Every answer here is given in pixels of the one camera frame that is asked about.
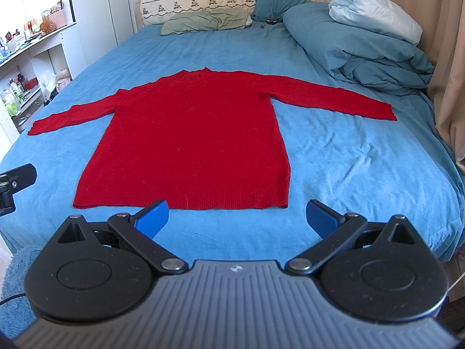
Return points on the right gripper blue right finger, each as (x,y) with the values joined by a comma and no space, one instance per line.
(338,233)

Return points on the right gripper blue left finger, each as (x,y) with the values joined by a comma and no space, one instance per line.
(137,232)

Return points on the red knit sweater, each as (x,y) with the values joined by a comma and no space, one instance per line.
(199,140)

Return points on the white shelf unit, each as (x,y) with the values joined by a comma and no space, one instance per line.
(56,51)

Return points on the blue fluffy rug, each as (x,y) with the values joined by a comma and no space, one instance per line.
(16,314)

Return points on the teal blue duvet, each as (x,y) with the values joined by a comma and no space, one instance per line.
(355,55)

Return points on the white wardrobe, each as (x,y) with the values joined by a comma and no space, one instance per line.
(102,25)

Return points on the white folded blanket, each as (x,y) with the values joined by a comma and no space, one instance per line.
(380,16)

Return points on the green pillow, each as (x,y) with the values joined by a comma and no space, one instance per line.
(207,20)

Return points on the teal pillow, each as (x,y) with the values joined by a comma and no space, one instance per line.
(272,11)

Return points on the beige curtain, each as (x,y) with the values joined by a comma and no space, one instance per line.
(442,40)

